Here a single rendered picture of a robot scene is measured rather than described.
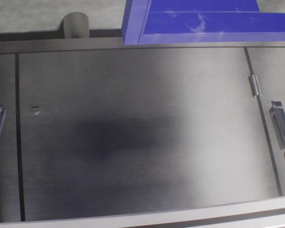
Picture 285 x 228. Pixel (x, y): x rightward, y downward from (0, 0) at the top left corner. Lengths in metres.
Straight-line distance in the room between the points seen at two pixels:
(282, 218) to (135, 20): 0.32
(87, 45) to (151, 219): 0.55
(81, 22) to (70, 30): 0.03
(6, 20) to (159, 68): 0.38
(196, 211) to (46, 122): 0.45
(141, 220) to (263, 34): 0.25
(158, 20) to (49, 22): 0.72
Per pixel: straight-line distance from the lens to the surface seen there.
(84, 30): 1.10
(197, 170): 0.94
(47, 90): 0.97
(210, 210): 0.58
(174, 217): 0.56
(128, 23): 0.42
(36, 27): 1.17
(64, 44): 1.02
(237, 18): 0.48
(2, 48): 1.02
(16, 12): 1.12
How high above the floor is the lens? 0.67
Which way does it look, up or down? 23 degrees down
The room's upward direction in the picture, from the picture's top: 172 degrees clockwise
